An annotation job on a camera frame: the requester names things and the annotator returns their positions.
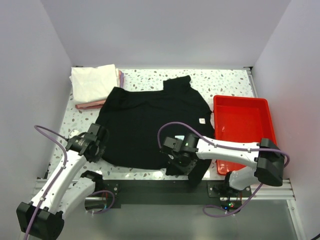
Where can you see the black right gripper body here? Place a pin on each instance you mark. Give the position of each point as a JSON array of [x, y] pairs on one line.
[[184, 165]]

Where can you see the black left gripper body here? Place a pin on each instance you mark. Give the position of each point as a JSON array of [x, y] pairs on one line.
[[99, 152]]

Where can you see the black t shirt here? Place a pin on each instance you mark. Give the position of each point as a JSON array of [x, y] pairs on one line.
[[138, 120]]

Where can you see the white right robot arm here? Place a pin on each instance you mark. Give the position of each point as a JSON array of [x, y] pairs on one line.
[[263, 162]]

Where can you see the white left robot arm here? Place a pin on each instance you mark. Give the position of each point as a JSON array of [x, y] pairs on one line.
[[44, 215]]

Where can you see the white folded t shirt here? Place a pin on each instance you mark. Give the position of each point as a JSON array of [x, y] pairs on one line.
[[90, 84]]

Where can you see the red plastic bin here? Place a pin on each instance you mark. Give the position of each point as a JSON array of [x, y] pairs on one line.
[[242, 119]]

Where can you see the purple folded t shirt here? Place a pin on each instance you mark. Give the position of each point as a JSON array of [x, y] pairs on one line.
[[121, 81]]

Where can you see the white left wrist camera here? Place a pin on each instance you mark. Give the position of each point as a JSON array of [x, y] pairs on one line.
[[73, 132]]

